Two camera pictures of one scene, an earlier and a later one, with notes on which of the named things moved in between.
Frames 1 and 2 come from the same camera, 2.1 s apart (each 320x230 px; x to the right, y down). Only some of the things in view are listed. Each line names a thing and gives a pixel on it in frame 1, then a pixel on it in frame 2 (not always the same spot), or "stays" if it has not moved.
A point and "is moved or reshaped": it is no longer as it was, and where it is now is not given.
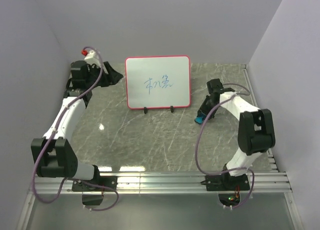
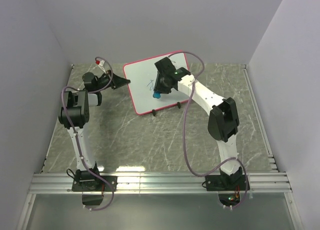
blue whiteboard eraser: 199,120 → 156,94
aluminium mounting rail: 257,182 stays
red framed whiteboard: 158,82 is moved or reshaped
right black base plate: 226,182 stays
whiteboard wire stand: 146,110 → 153,110
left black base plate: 109,182 stays
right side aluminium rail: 255,106 stays
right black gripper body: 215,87 → 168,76
